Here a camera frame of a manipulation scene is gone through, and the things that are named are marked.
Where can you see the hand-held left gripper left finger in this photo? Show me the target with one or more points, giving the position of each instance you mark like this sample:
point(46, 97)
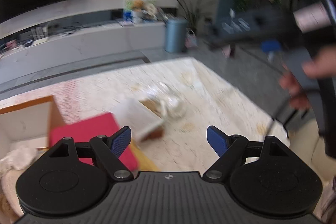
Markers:
point(120, 141)

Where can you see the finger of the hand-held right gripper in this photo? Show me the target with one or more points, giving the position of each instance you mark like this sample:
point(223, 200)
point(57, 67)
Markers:
point(287, 115)
point(270, 46)

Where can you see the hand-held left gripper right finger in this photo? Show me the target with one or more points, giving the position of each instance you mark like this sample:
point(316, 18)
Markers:
point(216, 140)

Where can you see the large cardboard box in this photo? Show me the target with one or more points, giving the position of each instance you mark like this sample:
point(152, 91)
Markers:
point(23, 121)

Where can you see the cream soft cloth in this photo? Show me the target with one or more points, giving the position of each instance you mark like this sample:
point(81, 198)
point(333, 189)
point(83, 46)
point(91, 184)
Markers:
point(18, 157)

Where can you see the person's right hand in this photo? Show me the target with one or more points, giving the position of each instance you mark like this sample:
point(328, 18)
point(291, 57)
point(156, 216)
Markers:
point(323, 64)

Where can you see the white wooden box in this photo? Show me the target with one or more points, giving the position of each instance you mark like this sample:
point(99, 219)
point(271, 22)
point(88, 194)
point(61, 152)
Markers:
point(136, 116)

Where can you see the red flat pad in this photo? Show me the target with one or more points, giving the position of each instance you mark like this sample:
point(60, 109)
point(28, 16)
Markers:
point(89, 132)

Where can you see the dark cabinet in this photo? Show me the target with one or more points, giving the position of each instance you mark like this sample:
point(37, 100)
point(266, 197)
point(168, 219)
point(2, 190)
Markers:
point(244, 20)

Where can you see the beige sofa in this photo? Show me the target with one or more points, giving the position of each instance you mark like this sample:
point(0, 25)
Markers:
point(307, 150)

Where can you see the pink space heater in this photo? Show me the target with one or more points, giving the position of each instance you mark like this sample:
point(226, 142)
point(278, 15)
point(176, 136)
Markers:
point(227, 50)

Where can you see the clear plastic bag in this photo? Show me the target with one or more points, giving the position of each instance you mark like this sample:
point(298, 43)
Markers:
point(170, 100)

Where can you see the woven pastel basket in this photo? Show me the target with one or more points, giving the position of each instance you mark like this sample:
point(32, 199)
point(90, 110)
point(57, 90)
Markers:
point(191, 39)

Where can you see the green potted plant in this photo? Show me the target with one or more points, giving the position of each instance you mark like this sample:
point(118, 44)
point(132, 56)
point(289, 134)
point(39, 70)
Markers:
point(193, 14)

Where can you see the grey-blue pedal trash can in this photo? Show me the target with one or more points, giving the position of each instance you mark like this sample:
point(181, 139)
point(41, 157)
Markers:
point(175, 36)

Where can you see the long white media console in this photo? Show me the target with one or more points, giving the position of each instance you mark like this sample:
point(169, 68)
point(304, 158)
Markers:
point(92, 40)

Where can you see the beige cushion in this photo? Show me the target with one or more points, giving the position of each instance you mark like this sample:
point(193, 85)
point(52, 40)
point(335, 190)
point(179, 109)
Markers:
point(9, 192)

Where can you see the clutter of items on counter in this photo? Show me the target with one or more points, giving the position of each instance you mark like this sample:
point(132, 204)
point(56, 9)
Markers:
point(128, 12)

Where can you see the white router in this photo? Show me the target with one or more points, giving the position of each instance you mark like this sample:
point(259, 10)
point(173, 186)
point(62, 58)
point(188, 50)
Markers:
point(40, 36)

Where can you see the teddy bear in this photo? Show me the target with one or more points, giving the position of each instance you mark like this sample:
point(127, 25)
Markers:
point(137, 5)

